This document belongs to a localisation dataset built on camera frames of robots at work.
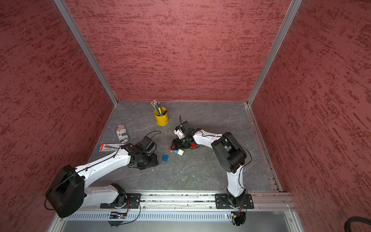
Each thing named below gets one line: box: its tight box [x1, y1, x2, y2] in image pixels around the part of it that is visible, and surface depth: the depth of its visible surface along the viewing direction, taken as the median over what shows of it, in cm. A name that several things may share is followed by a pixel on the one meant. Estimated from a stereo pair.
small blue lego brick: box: [161, 154, 170, 162], surface depth 91 cm
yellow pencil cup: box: [153, 108, 169, 127], surface depth 102 cm
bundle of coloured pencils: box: [150, 99, 164, 116], surface depth 100 cm
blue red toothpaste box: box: [97, 143, 126, 153], surface depth 95 cm
